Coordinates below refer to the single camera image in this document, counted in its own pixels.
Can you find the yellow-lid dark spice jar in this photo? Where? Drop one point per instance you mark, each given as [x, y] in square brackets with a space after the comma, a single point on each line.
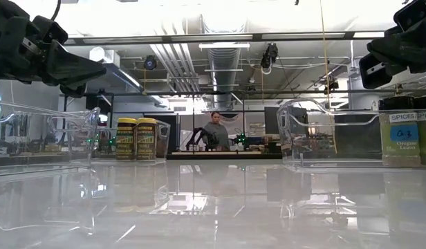
[126, 141]
[146, 141]

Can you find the black frame beam with lights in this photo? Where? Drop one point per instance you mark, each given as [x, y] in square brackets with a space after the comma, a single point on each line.
[164, 38]

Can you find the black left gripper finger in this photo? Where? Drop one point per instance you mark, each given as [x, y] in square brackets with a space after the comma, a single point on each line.
[74, 91]
[71, 71]

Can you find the white round column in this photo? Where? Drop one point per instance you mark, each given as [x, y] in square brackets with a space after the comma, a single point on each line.
[367, 100]

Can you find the grey ribbed ceiling duct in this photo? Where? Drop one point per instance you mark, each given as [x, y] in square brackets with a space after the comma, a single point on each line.
[224, 69]

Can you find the white ceiling light fixture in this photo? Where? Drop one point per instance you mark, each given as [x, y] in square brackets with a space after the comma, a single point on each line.
[223, 45]

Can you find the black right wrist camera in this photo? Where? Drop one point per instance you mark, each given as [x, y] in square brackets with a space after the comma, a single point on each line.
[413, 15]

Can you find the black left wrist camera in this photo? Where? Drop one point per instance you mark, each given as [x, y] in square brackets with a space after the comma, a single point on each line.
[52, 31]

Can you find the black dome ceiling camera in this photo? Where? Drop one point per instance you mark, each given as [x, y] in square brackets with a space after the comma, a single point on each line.
[150, 63]

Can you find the white ceiling unit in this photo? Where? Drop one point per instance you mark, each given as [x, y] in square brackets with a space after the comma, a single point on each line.
[107, 55]

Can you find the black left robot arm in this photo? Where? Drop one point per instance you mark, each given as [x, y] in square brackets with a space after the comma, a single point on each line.
[5, 14]

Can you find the black background robot arm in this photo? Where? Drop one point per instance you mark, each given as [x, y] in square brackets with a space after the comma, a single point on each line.
[240, 140]
[199, 133]

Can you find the person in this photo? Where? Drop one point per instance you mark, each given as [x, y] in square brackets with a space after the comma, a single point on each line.
[218, 133]

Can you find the lit blue screen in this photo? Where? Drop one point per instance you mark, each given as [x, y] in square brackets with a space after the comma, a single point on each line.
[103, 119]

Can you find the wooden background table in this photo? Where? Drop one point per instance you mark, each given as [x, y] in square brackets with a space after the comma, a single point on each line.
[254, 156]

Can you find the small black ceiling device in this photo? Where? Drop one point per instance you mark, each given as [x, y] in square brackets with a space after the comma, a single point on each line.
[332, 85]

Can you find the black monitor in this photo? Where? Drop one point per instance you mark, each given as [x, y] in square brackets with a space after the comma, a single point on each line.
[271, 121]

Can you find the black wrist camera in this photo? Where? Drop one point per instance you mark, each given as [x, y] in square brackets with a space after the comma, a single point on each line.
[52, 31]
[413, 15]

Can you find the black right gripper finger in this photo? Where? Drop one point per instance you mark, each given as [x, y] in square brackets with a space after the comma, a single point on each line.
[396, 50]
[372, 77]

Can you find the black hanging ceiling device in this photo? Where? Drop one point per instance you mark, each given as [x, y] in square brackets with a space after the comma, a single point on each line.
[270, 55]

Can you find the clear plastic bin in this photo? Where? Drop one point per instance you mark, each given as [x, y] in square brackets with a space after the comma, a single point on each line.
[92, 138]
[289, 138]
[163, 138]

